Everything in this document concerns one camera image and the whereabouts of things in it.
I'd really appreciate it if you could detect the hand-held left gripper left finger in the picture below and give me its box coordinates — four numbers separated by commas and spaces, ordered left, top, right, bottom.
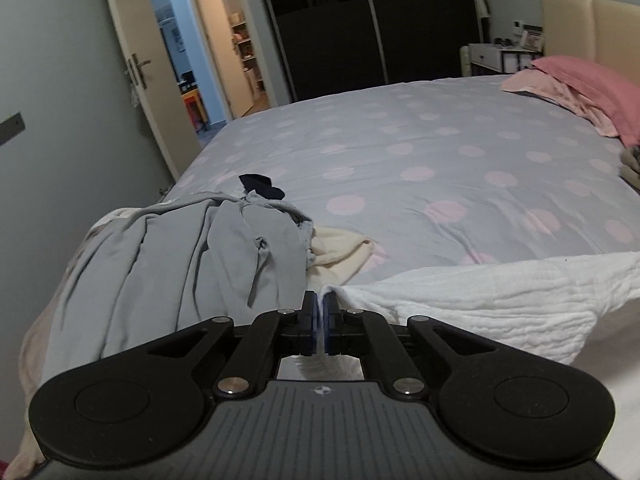
145, 290, 320, 402

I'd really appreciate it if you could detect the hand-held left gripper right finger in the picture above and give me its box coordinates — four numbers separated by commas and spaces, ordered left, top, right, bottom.
322, 292, 493, 402

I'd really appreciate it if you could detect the white muslin cloth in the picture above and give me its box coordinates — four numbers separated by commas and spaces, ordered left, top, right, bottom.
295, 247, 640, 381

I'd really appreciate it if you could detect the cream garment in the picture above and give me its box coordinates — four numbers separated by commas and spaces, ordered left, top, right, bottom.
305, 225, 376, 291

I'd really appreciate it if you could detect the dark navy garment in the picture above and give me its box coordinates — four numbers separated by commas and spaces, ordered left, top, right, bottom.
238, 173, 286, 200

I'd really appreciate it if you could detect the grey garment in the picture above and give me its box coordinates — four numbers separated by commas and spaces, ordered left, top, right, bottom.
42, 190, 317, 381

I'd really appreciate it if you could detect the grey pink-dotted bed sheet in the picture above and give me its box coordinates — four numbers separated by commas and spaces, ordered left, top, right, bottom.
160, 74, 640, 281

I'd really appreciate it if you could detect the yellow red stool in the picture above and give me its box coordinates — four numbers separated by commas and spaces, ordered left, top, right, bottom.
184, 89, 210, 133

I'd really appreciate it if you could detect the white room door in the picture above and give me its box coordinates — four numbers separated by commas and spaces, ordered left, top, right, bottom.
100, 0, 202, 181

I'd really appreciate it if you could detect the beige hallway door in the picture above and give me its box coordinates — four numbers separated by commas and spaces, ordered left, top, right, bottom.
187, 0, 237, 121

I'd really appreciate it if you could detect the hallway shelf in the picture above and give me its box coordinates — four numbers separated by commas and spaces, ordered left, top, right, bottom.
229, 10, 265, 96

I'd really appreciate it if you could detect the dark sliding wardrobe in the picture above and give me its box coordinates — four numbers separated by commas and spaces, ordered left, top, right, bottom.
255, 0, 488, 103

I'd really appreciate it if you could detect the white nightstand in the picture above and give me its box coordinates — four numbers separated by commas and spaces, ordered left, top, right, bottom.
459, 42, 543, 77

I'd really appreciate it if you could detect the light pink pillowcase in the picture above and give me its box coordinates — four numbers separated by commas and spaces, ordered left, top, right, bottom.
500, 69, 621, 138

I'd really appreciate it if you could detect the olive folded garment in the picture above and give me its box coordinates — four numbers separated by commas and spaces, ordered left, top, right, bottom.
620, 147, 640, 186

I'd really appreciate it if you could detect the pink pillow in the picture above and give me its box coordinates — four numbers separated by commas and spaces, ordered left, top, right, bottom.
530, 55, 640, 147

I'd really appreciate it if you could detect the beige padded headboard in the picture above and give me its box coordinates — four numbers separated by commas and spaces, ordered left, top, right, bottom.
542, 0, 640, 68

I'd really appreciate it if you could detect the metal door handle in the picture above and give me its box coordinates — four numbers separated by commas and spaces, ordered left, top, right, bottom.
126, 55, 152, 90

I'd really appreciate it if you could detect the grey wall plate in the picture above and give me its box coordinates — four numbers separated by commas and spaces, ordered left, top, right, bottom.
0, 112, 26, 147

